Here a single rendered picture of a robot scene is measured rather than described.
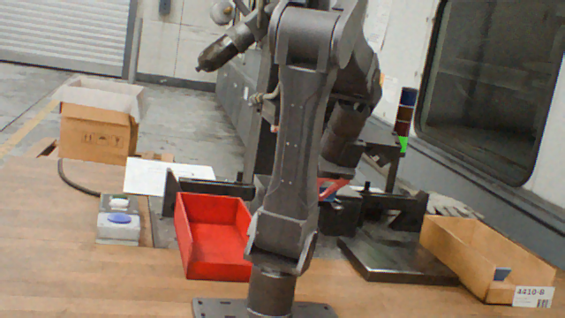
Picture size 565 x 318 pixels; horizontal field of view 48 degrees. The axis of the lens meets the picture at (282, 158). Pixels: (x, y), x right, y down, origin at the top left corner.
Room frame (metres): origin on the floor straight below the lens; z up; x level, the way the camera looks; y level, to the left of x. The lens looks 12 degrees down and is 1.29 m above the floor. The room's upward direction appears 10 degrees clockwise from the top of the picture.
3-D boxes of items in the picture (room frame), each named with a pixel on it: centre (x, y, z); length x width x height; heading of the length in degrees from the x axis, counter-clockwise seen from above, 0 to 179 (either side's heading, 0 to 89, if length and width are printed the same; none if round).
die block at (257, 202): (1.22, -0.06, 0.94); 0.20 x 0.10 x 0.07; 106
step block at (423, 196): (1.32, -0.29, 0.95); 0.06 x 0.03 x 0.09; 106
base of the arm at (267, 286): (0.79, -0.02, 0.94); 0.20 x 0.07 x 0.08; 106
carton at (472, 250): (1.11, -0.39, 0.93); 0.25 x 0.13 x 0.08; 16
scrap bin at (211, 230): (1.00, 0.09, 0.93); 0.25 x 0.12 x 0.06; 16
